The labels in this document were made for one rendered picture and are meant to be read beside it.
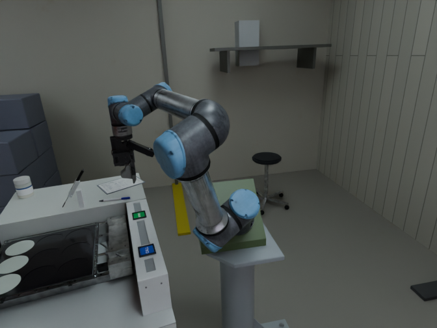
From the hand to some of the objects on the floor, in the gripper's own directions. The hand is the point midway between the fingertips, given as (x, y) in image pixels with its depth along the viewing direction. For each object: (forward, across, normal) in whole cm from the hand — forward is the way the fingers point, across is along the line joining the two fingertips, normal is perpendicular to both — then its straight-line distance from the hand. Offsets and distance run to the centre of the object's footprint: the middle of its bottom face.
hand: (134, 179), depth 125 cm
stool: (+110, -140, +138) cm, 226 cm away
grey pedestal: (+111, +20, +49) cm, 123 cm away
